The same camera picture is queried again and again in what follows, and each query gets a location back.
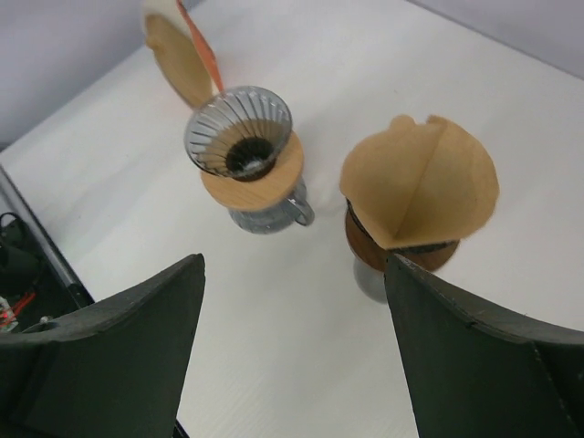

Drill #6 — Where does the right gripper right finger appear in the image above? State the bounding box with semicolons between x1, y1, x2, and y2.
384;255;583;437

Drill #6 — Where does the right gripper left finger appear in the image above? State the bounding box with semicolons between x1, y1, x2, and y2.
1;255;205;437

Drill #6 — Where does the dark brown wooden ring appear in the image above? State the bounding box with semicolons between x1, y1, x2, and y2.
344;200;461;275

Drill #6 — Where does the brown paper coffee filter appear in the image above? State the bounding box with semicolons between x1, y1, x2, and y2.
339;115;500;250

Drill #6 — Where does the clear glass pitcher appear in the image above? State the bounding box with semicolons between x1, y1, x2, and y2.
228;179;315;235

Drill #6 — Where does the grey glass dripper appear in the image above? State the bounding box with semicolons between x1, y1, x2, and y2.
183;86;293;182

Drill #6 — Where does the blue glass dripper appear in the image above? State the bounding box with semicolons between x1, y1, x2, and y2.
346;199;459;256

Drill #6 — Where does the coffee filter pack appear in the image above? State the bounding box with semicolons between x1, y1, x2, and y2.
141;0;224;109

